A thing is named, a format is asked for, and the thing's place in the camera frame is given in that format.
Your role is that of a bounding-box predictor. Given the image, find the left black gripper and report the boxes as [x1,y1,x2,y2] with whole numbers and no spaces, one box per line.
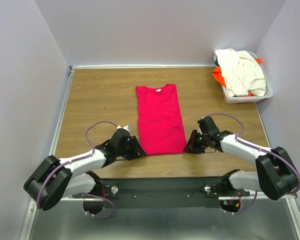
[116,136,147,161]

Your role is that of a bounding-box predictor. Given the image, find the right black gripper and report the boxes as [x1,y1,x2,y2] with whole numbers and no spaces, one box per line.
[182,129,209,155]

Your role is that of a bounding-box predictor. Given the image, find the pink t shirt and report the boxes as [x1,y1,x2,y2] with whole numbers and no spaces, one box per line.
[135,83,187,156]

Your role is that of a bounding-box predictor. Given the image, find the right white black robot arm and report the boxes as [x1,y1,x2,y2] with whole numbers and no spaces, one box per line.
[183,115,300,201]

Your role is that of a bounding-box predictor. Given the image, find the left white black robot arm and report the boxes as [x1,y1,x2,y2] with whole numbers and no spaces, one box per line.
[23,127,147,211]

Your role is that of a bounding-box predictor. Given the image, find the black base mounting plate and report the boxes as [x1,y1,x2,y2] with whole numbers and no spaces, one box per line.
[74,176,250,216]

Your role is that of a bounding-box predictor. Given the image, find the orange t shirt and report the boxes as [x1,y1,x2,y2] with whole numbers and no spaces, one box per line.
[212,58,261,97]

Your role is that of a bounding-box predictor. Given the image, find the white t shirt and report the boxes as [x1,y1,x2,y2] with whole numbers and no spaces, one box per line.
[213,48,267,97]

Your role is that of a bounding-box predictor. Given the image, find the white laundry basket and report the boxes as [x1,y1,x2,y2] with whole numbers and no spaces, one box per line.
[213,51,275,105]

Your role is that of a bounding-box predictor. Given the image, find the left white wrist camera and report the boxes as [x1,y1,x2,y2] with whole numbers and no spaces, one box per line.
[116,124,132,133]

